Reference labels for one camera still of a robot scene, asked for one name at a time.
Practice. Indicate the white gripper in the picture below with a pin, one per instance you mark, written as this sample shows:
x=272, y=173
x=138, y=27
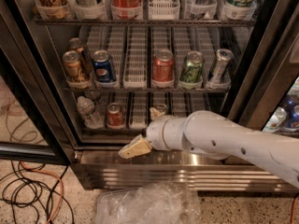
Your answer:
x=154, y=132

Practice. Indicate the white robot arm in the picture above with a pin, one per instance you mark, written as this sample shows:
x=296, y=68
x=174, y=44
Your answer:
x=212, y=135

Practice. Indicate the gold can rear middle shelf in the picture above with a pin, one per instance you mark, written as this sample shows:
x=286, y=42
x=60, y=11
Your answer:
x=77, y=44

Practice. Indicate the red coke can bottom shelf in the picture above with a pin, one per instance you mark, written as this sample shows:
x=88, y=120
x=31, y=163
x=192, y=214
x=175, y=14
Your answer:
x=115, y=117

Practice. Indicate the slim silver can middle shelf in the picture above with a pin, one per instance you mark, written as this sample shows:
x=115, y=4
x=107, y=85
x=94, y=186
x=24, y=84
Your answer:
x=219, y=66

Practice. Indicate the green can bottom shelf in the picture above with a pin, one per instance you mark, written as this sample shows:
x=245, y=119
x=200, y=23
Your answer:
x=162, y=107

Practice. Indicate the gold can front middle shelf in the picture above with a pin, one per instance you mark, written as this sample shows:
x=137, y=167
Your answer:
x=74, y=67

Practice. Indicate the clear plastic bin with wrap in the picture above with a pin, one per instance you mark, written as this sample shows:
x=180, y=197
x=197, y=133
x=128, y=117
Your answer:
x=158, y=203

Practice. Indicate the open glass fridge door left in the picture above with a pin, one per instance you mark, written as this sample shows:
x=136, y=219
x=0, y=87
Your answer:
x=18, y=70

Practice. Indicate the clear water bottle rear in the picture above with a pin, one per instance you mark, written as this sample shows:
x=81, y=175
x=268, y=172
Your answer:
x=93, y=95

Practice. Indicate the blue pepsi can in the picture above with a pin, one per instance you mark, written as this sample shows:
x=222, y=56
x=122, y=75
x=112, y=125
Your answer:
x=103, y=66

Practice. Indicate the clear water bottle front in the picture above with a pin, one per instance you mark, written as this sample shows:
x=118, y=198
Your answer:
x=89, y=113

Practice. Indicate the blue can behind right door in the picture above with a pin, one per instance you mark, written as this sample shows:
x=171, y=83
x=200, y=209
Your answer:
x=291, y=105

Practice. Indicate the red can middle shelf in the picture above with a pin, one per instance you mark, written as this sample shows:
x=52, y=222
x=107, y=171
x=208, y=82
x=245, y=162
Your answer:
x=163, y=65

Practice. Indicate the white green can right door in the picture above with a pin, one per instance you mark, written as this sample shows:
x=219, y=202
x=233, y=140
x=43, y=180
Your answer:
x=277, y=118

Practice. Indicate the clear water bottle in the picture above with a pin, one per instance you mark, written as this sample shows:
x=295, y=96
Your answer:
x=93, y=95
x=89, y=113

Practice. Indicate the green can middle shelf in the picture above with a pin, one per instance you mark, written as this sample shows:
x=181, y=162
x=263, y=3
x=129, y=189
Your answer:
x=192, y=67

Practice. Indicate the stainless steel glass-door fridge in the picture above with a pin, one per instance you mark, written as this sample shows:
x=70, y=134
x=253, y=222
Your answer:
x=262, y=37

